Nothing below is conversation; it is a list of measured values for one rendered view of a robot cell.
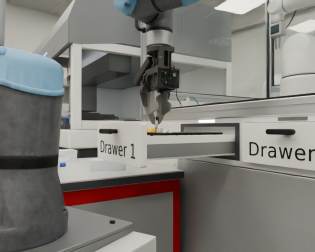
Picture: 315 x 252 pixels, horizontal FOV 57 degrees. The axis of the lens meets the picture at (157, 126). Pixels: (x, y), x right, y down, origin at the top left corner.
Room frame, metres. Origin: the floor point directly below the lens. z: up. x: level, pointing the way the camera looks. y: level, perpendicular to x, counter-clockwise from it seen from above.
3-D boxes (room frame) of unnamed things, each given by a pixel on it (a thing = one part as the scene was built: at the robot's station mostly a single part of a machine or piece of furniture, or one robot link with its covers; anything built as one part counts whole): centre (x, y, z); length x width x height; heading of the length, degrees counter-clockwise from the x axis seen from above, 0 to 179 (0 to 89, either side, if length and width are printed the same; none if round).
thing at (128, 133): (0.82, 0.11, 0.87); 0.29 x 0.02 x 0.11; 32
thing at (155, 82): (0.82, -0.01, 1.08); 0.09 x 0.08 x 0.12; 31
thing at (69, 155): (1.34, 0.44, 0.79); 0.13 x 0.09 x 0.05; 121
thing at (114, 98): (2.62, 0.45, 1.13); 1.78 x 1.14 x 0.45; 32
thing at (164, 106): (0.83, -0.02, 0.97); 0.06 x 0.03 x 0.09; 31
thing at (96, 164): (1.09, 0.19, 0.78); 0.12 x 0.08 x 0.04; 106
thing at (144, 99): (0.83, 0.03, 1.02); 0.05 x 0.02 x 0.09; 121
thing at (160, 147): (0.93, -0.07, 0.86); 0.40 x 0.26 x 0.06; 122
